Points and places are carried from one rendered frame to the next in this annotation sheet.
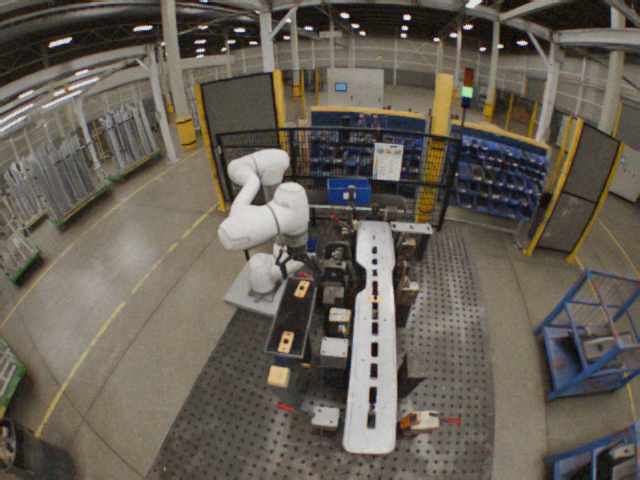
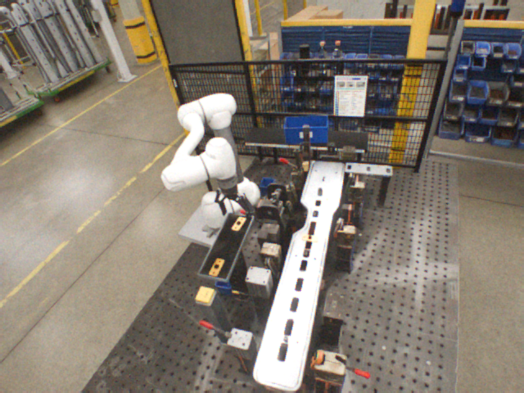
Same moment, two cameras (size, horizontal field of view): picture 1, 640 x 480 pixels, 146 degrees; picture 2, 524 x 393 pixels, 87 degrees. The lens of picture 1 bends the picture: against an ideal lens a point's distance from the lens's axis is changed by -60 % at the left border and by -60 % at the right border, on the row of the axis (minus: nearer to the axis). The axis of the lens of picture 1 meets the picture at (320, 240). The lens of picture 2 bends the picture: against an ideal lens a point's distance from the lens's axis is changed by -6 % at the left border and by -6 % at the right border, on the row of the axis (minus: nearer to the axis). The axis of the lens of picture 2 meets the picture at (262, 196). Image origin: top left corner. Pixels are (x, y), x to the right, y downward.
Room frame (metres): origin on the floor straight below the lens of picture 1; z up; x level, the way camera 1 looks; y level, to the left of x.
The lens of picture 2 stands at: (-0.25, -0.28, 2.21)
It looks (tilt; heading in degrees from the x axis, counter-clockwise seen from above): 42 degrees down; 14
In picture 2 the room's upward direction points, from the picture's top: 10 degrees counter-clockwise
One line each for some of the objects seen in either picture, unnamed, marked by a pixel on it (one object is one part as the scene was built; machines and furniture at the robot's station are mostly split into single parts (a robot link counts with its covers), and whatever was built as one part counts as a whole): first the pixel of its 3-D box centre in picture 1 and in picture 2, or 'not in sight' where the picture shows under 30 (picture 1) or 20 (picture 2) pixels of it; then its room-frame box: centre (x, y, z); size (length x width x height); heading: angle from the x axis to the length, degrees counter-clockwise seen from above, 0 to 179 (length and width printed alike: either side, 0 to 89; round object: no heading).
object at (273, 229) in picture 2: (334, 314); (273, 250); (0.73, -0.05, 0.89); 0.13 x 0.11 x 0.38; 80
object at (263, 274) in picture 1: (262, 270); (214, 207); (1.04, 0.35, 0.91); 0.18 x 0.16 x 0.22; 124
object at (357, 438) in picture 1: (376, 302); (310, 241); (0.70, -0.26, 1.00); 1.38 x 0.22 x 0.02; 170
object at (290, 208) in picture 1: (288, 208); (218, 158); (0.67, 0.09, 1.56); 0.13 x 0.11 x 0.16; 124
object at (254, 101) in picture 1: (244, 149); (208, 75); (3.16, 0.95, 1.00); 1.34 x 0.14 x 2.00; 72
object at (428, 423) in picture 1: (411, 426); (329, 375); (0.11, -0.34, 0.88); 0.15 x 0.11 x 0.36; 80
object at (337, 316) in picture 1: (339, 336); (274, 271); (0.59, -0.07, 0.89); 0.13 x 0.11 x 0.38; 80
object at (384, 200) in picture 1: (346, 200); (304, 138); (1.65, -0.21, 1.02); 0.90 x 0.22 x 0.03; 80
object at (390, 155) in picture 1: (387, 161); (350, 96); (1.71, -0.53, 1.30); 0.23 x 0.02 x 0.31; 80
